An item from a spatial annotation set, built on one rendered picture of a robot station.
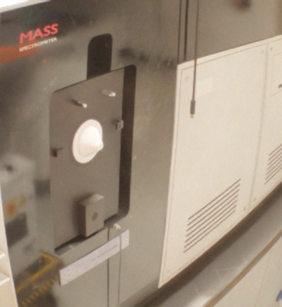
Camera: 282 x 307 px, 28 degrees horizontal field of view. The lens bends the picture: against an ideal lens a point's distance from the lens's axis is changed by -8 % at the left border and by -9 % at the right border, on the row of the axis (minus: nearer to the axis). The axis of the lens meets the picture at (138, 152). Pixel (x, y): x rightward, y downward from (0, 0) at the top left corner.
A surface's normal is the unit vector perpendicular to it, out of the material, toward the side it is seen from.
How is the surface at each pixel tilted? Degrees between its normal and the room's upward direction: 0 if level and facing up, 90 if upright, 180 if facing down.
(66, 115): 90
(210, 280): 0
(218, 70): 90
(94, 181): 90
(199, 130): 90
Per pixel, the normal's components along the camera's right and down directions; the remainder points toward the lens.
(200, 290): 0.05, -0.91
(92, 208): 0.80, 0.29
